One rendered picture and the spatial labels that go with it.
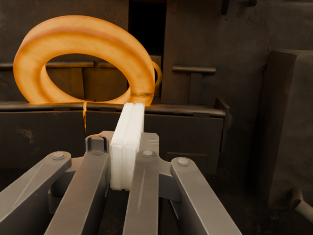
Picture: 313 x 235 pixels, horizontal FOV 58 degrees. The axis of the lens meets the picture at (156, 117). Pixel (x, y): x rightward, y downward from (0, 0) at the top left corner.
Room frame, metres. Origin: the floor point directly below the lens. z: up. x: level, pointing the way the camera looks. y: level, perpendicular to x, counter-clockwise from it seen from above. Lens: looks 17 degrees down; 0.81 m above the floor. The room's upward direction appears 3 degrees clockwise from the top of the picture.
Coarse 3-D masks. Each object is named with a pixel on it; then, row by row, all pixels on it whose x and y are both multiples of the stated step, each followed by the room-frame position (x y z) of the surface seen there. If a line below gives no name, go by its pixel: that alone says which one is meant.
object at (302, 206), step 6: (294, 192) 0.36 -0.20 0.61; (300, 192) 0.36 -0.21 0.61; (294, 198) 0.34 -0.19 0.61; (300, 198) 0.34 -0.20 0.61; (294, 204) 0.34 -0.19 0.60; (300, 204) 0.33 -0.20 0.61; (306, 204) 0.33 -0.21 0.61; (294, 210) 0.33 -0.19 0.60; (300, 210) 0.32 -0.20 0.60; (306, 210) 0.32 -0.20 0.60; (312, 210) 0.32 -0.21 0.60; (300, 216) 0.33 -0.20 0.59; (306, 216) 0.32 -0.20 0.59; (312, 216) 0.32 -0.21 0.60; (312, 222) 0.32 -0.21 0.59
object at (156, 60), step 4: (148, 48) 0.71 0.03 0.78; (152, 48) 0.72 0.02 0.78; (156, 48) 0.73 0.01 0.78; (160, 48) 0.75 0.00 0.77; (148, 52) 0.57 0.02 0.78; (152, 52) 0.58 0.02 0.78; (156, 52) 0.59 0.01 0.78; (160, 52) 0.59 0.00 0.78; (152, 56) 0.51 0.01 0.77; (156, 56) 0.51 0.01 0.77; (160, 56) 0.51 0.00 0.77; (152, 60) 0.51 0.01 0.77; (156, 60) 0.51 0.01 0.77; (160, 60) 0.51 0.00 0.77; (156, 64) 0.51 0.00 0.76; (160, 64) 0.51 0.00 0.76; (156, 68) 0.51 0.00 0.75; (160, 68) 0.51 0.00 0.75; (160, 72) 0.51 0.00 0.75; (160, 76) 0.51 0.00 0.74; (160, 80) 0.51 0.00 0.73; (156, 84) 0.51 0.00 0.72; (160, 84) 0.51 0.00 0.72; (156, 88) 0.51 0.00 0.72; (156, 92) 0.51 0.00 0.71; (156, 96) 0.51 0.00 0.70
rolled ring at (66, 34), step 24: (48, 24) 0.33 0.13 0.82; (72, 24) 0.33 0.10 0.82; (96, 24) 0.33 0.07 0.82; (24, 48) 0.33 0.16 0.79; (48, 48) 0.33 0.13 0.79; (72, 48) 0.33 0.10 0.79; (96, 48) 0.33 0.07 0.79; (120, 48) 0.33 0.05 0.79; (144, 48) 0.37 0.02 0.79; (24, 72) 0.35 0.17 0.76; (144, 72) 0.35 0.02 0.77; (24, 96) 0.38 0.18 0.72; (48, 96) 0.38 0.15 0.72; (120, 96) 0.42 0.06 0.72; (144, 96) 0.38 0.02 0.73
